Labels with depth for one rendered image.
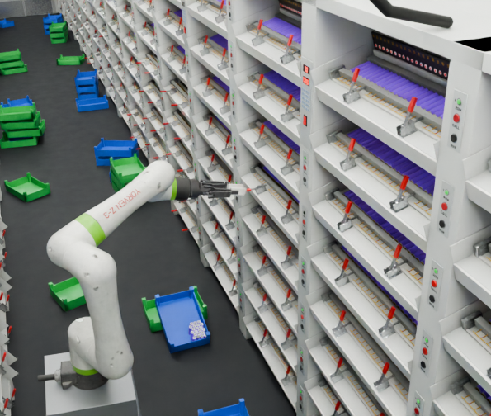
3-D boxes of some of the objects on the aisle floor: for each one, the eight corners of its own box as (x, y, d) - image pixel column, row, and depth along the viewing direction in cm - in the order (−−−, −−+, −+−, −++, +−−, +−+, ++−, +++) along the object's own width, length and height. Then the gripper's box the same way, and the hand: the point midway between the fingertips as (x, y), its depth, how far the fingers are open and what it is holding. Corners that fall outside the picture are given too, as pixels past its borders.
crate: (151, 333, 322) (149, 319, 318) (143, 309, 339) (141, 298, 335) (208, 319, 331) (206, 306, 327) (196, 297, 347) (195, 285, 344)
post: (400, 610, 199) (483, 52, 116) (384, 582, 206) (452, 41, 124) (454, 587, 204) (569, 40, 122) (436, 561, 212) (535, 30, 130)
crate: (210, 342, 313) (210, 334, 308) (170, 353, 307) (170, 344, 302) (192, 295, 332) (193, 286, 326) (154, 304, 326) (154, 295, 320)
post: (205, 267, 373) (182, -53, 291) (200, 259, 381) (177, -55, 299) (237, 260, 379) (224, -55, 297) (231, 252, 387) (217, -57, 305)
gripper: (181, 188, 255) (236, 189, 263) (191, 205, 241) (249, 206, 250) (184, 171, 251) (239, 172, 260) (194, 188, 238) (252, 189, 247)
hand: (236, 189), depth 254 cm, fingers open, 3 cm apart
